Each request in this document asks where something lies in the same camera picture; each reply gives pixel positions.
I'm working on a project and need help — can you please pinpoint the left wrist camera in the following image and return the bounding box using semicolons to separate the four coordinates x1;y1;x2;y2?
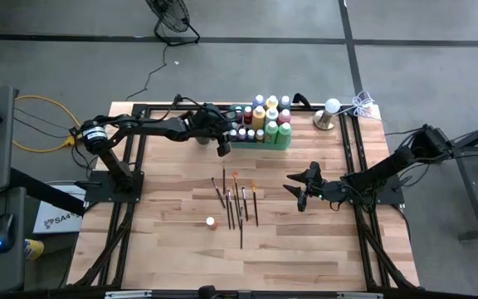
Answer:
197;108;222;130

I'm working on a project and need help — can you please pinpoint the black computer mouse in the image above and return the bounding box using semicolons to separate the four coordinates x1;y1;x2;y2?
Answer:
0;213;16;254

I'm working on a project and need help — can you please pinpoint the large green paint bottle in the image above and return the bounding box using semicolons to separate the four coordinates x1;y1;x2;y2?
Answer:
263;120;280;145
275;122;294;150

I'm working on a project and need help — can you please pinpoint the yellow extension cord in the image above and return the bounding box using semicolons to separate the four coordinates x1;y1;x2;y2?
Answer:
0;67;89;154

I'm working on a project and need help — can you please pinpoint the white cable bundle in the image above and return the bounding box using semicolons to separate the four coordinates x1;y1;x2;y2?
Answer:
340;90;383;122

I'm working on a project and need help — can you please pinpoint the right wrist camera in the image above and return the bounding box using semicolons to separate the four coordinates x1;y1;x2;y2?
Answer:
308;165;325;199

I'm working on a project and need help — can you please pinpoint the translucent teal plastic bin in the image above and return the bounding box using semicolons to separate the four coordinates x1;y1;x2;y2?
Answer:
227;103;293;151

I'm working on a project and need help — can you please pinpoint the white printed box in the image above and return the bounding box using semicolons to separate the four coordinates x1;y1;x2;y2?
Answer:
32;184;86;235

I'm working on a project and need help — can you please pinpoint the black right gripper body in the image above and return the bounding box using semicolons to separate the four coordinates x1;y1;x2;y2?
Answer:
296;160;350;213

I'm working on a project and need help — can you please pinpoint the yellow can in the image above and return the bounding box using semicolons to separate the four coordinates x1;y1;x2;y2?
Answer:
23;238;45;262

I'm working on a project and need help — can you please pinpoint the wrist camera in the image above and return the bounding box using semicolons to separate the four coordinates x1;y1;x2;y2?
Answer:
308;165;325;199
197;108;222;130

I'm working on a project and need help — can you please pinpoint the dark desk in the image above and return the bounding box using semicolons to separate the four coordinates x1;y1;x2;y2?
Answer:
0;186;28;297

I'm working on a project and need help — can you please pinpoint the orange fan-tip paintbrush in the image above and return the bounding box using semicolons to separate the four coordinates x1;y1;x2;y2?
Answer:
231;171;242;218

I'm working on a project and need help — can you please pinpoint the large rose red paint bottle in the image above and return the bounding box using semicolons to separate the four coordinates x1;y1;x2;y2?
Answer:
277;109;293;127

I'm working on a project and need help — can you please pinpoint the orange flat-tip paintbrush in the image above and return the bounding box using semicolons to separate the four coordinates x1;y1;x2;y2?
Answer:
251;179;260;228

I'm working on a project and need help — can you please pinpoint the black metal table stand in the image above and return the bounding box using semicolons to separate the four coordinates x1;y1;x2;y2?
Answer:
441;114;478;242

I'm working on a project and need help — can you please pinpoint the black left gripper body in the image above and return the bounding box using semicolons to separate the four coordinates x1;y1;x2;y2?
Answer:
193;105;234;158

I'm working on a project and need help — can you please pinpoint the black fan power cable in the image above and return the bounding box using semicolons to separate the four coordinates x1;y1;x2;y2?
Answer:
124;43;169;103

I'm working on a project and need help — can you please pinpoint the black floor fan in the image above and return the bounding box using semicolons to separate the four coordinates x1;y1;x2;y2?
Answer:
144;0;202;47

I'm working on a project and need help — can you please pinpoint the white globe brass lamp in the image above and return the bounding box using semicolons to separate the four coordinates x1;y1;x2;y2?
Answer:
312;97;342;132

